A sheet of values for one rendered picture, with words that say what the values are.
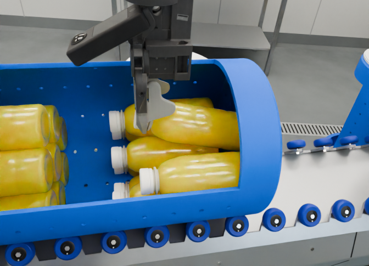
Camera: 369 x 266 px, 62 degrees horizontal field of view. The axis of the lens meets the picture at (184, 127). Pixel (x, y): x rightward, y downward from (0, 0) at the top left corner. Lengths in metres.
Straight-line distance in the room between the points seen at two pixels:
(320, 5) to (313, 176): 3.46
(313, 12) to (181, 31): 3.75
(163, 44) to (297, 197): 0.47
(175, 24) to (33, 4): 3.84
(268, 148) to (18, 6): 4.02
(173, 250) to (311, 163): 0.42
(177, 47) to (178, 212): 0.24
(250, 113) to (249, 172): 0.08
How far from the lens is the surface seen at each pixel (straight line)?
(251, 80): 0.48
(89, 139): 0.69
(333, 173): 0.84
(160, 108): 0.46
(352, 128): 1.29
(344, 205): 0.70
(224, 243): 0.63
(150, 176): 0.45
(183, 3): 0.42
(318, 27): 4.23
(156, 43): 0.42
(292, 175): 0.79
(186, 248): 0.61
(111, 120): 0.56
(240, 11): 3.91
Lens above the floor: 1.45
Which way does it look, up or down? 38 degrees down
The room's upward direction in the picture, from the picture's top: 5 degrees clockwise
